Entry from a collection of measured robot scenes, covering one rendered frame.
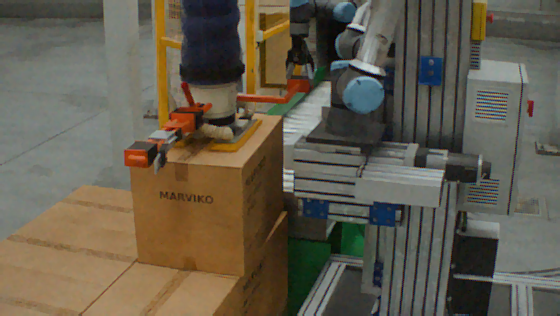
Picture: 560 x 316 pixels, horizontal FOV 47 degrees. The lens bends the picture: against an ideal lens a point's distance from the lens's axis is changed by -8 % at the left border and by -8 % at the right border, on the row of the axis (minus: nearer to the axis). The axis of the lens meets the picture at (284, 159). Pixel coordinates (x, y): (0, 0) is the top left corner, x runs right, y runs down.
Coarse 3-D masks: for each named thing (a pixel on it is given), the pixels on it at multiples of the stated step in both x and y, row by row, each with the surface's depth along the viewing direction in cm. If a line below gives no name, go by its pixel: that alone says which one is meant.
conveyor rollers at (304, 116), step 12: (324, 84) 494; (312, 96) 463; (324, 96) 464; (300, 108) 434; (312, 108) 432; (288, 120) 409; (300, 120) 408; (312, 120) 409; (288, 132) 384; (300, 132) 389; (288, 180) 321
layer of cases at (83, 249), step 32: (96, 192) 302; (128, 192) 303; (32, 224) 269; (64, 224) 270; (96, 224) 270; (128, 224) 271; (0, 256) 242; (32, 256) 242; (64, 256) 243; (96, 256) 244; (128, 256) 245; (0, 288) 220; (32, 288) 221; (64, 288) 221; (96, 288) 222; (128, 288) 223; (160, 288) 224; (192, 288) 224; (224, 288) 225; (256, 288) 252
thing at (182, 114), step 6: (180, 108) 226; (186, 108) 226; (192, 108) 225; (198, 108) 225; (174, 114) 219; (180, 114) 219; (186, 114) 218; (192, 114) 218; (198, 114) 220; (180, 120) 219; (192, 120) 218; (198, 120) 223; (192, 126) 219; (198, 126) 221
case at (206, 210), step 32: (192, 160) 225; (224, 160) 225; (256, 160) 237; (160, 192) 228; (192, 192) 226; (224, 192) 223; (256, 192) 240; (160, 224) 233; (192, 224) 230; (224, 224) 227; (256, 224) 243; (160, 256) 237; (192, 256) 234; (224, 256) 231; (256, 256) 246
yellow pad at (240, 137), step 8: (248, 120) 258; (256, 120) 259; (232, 128) 240; (248, 128) 249; (256, 128) 255; (240, 136) 240; (248, 136) 245; (216, 144) 234; (224, 144) 233; (232, 144) 233; (240, 144) 236
